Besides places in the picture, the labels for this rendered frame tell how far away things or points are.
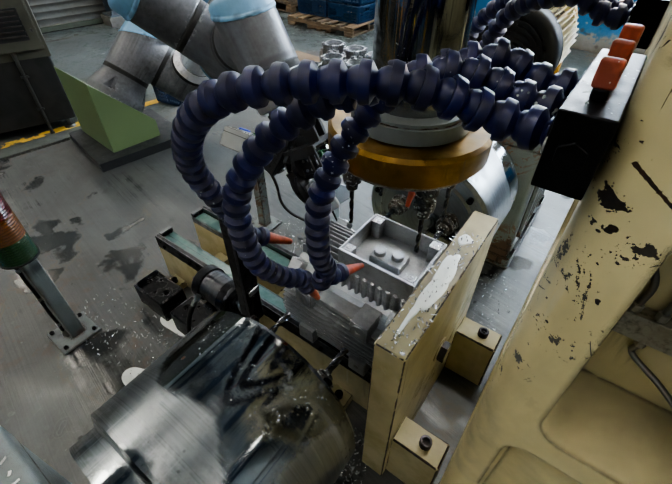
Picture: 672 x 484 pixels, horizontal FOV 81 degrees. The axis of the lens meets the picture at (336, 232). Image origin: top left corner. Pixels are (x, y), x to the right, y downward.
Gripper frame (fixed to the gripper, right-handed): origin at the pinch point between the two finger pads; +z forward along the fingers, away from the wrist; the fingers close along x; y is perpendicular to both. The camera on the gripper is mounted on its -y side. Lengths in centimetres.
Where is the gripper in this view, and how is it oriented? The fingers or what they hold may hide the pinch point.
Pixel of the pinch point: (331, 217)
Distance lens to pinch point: 70.4
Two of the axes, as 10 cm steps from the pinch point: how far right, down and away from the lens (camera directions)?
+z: 4.0, 8.5, 3.4
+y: 7.0, -0.5, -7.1
